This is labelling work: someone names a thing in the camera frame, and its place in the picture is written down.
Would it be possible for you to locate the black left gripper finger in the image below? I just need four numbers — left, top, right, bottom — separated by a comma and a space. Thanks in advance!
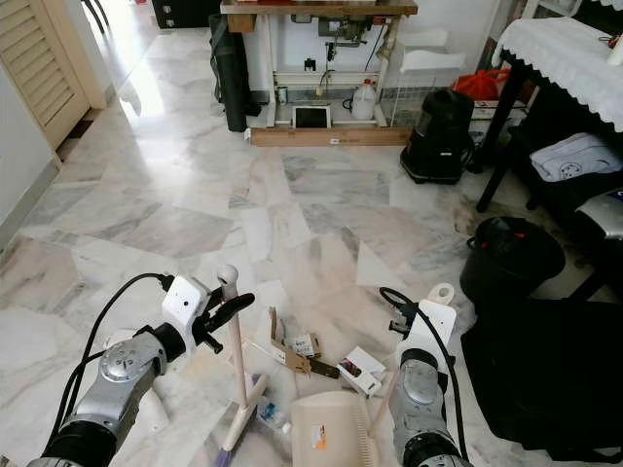
210, 293, 256, 325

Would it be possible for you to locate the tall black rolled bag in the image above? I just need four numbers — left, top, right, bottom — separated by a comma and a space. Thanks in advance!
208, 14, 252, 134

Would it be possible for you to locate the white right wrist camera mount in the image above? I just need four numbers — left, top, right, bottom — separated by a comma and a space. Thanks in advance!
405, 300, 459, 369

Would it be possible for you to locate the beige long-handled dustpan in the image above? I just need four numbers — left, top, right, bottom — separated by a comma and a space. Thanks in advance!
289, 282, 457, 467

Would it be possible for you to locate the white wire rack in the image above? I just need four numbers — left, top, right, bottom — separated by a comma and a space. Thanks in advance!
380, 73, 439, 127

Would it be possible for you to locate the black round bin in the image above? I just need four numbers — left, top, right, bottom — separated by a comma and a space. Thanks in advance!
458, 216, 568, 305

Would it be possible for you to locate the white lace tablecloth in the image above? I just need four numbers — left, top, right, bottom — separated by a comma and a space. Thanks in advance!
494, 17, 623, 120

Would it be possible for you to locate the silver grey case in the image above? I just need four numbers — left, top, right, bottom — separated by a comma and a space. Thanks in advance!
576, 190, 623, 241

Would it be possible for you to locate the black vacuum cleaner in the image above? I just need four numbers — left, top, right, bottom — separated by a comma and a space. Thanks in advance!
399, 88, 478, 186

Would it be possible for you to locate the small clear plastic bottle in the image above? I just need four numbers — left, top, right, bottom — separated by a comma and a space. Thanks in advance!
255, 400, 292, 435

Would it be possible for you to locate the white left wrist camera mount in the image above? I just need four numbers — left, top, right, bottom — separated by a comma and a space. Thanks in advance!
162, 275, 213, 338

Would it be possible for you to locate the red bag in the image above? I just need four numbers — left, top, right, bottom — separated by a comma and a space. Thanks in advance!
451, 67, 512, 102

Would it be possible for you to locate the folded brown cardboard piece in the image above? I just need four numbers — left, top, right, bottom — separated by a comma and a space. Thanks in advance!
267, 306, 314, 377

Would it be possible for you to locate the small white carton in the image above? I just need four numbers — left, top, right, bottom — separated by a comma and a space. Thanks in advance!
289, 334, 318, 360

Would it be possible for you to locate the white framed tablet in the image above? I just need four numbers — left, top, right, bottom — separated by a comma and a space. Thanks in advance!
292, 105, 332, 130

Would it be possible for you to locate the wooden top white frame table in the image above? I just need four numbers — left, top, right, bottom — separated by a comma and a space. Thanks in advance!
220, 0, 420, 149

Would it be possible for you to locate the black chair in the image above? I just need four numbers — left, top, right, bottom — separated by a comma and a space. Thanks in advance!
511, 117, 623, 239

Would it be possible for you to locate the beige louvered door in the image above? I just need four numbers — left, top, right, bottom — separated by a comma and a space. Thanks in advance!
0, 0, 110, 162

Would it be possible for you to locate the white plastic jug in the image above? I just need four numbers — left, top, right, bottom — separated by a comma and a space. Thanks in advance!
349, 79, 379, 123

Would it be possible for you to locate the short dark brown wrapper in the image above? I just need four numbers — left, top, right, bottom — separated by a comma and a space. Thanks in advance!
308, 358, 343, 379

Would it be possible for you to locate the black table leg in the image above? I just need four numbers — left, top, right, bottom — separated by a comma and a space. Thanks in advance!
476, 58, 531, 214

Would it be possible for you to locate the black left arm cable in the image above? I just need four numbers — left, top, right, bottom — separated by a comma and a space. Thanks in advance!
49, 273, 176, 463

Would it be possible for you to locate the black cabinet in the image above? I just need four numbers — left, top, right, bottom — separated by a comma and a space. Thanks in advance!
151, 0, 223, 30

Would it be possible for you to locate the white folded cloth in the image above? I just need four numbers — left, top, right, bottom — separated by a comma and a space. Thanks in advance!
530, 132, 622, 183

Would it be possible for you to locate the large black floor bag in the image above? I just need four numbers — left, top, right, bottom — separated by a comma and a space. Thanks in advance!
460, 297, 623, 463

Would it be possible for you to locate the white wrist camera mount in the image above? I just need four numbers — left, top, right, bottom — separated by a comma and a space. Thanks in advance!
405, 300, 459, 369
162, 275, 213, 338

